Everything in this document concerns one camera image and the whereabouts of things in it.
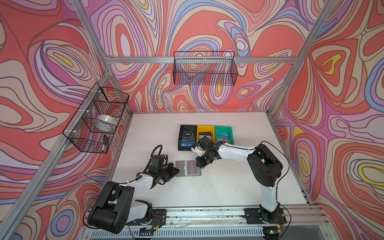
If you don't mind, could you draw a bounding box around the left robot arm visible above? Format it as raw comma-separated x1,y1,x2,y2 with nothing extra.
83,145,180,234

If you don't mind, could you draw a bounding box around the yellow plastic bin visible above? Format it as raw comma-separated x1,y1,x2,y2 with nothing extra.
197,126,216,143

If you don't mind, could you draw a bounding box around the red credit card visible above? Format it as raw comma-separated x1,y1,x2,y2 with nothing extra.
187,160,201,176

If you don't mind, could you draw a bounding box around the black plastic bin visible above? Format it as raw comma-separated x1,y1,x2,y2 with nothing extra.
178,125,197,145

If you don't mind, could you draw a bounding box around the blue credit card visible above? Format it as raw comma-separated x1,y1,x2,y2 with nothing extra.
178,140,196,151

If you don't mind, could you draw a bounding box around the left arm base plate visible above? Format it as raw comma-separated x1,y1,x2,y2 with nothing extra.
140,209,167,227

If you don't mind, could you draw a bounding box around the green plastic bin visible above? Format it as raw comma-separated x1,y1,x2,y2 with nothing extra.
215,126,235,145

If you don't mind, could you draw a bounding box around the grey card holder wallet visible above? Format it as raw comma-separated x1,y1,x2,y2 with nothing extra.
175,160,202,177

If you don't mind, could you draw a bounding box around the black wire basket left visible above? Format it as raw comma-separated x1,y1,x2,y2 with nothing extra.
63,83,130,154

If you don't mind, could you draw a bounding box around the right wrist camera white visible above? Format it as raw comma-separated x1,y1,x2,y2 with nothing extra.
191,145,206,157

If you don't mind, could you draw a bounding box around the black wire basket back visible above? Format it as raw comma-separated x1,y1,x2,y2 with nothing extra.
173,50,238,86

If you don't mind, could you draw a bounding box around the white tape roll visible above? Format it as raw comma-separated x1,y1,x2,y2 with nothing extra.
96,114,118,126

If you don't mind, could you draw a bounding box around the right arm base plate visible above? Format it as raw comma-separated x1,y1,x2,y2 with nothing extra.
242,206,287,226

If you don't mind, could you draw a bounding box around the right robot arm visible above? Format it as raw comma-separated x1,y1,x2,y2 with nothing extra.
191,137,284,224

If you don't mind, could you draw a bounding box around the black wire basket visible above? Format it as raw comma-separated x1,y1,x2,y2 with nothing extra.
63,83,130,154
173,50,238,86

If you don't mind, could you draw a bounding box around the aluminium front rail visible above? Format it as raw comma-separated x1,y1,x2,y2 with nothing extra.
79,205,337,240

